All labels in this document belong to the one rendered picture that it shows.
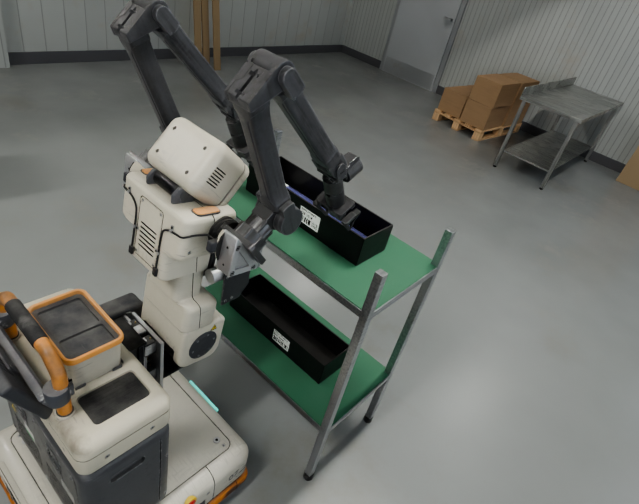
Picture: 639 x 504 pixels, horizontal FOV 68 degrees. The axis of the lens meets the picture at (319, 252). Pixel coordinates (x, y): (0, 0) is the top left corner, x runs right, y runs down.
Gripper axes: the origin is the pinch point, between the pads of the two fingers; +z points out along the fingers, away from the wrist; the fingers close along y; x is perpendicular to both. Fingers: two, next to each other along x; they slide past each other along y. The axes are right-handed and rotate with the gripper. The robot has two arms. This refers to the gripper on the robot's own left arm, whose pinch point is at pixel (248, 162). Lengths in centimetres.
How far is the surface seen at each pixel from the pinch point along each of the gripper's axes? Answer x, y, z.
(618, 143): -501, -41, 337
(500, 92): -406, 87, 255
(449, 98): -397, 148, 284
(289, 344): 26, -32, 65
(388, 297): 4, -66, 17
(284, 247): 13.3, -28.8, 12.6
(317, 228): -0.8, -30.6, 15.0
